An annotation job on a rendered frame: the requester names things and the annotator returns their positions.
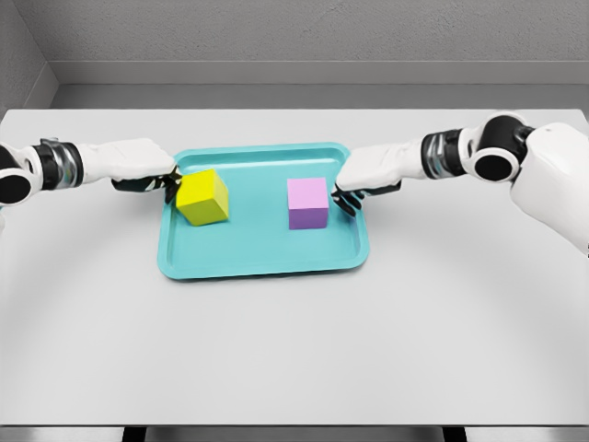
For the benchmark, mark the yellow cube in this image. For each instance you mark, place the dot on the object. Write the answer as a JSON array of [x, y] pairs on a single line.
[[202, 197]]

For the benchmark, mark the teal tray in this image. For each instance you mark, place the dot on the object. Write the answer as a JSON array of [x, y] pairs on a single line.
[[257, 248]]

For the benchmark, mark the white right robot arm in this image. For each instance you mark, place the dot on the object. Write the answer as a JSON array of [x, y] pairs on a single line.
[[515, 161]]

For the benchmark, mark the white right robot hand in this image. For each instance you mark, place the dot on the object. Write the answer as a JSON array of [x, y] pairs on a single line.
[[368, 166]]

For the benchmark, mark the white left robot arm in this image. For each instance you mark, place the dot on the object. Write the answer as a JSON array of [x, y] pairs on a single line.
[[50, 166]]

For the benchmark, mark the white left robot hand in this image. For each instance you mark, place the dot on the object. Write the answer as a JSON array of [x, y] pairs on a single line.
[[138, 159]]

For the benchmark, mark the purple cube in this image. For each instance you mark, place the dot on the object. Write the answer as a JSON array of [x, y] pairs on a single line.
[[307, 202]]

